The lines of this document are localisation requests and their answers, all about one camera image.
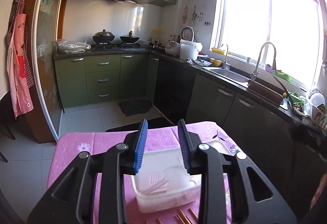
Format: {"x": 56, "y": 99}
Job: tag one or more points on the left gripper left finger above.
{"x": 70, "y": 199}

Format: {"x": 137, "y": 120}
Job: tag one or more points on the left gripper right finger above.
{"x": 232, "y": 184}

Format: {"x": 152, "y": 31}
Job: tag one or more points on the clear plastic spoon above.
{"x": 171, "y": 179}

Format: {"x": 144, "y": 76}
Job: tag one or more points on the chrome kitchen faucet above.
{"x": 274, "y": 65}

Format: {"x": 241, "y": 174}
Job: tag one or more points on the person right hand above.
{"x": 320, "y": 189}

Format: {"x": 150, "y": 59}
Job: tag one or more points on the purple floral tablecloth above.
{"x": 71, "y": 144}

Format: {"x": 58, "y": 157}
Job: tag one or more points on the white plastic utensil holder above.
{"x": 157, "y": 161}

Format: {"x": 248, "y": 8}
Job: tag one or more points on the plate of vegetables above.
{"x": 296, "y": 105}

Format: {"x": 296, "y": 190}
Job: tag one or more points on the dark floor mat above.
{"x": 135, "y": 107}

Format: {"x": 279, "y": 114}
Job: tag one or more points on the green lower cabinets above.
{"x": 97, "y": 77}

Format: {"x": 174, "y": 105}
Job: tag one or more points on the small chrome faucet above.
{"x": 226, "y": 64}

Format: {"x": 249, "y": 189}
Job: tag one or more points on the red checkered apron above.
{"x": 18, "y": 67}

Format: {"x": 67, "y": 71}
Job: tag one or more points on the clear plastic bag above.
{"x": 72, "y": 47}

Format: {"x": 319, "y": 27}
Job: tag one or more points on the white rice cooker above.
{"x": 173, "y": 48}

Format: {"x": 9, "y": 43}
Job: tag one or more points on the black lidded wok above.
{"x": 103, "y": 36}

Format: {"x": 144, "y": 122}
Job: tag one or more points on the black wok with handle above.
{"x": 129, "y": 38}

